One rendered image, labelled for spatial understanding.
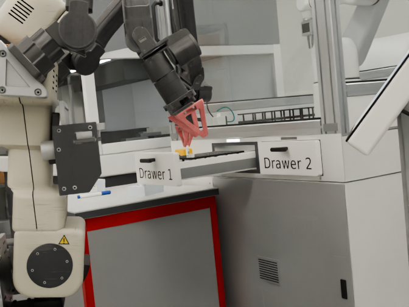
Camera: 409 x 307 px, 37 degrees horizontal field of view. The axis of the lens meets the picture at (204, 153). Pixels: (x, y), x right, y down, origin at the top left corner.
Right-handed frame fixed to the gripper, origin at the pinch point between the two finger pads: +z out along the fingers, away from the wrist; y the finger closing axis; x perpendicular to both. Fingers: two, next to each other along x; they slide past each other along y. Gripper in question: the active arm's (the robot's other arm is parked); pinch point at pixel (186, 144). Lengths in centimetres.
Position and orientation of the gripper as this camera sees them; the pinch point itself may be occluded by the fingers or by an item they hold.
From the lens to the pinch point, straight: 209.0
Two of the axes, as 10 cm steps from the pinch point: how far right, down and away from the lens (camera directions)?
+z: 0.2, 10.0, 0.8
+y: -8.7, 0.5, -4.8
